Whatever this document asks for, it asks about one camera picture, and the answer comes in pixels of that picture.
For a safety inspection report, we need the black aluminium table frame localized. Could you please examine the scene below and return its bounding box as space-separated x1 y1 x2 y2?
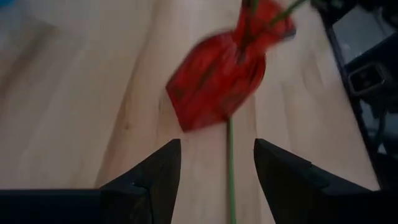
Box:
310 0 398 190

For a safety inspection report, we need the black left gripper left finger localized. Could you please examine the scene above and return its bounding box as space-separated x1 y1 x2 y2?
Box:
99 139 182 224

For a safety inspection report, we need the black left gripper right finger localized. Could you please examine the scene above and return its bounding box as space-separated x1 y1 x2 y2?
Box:
254 138 343 224

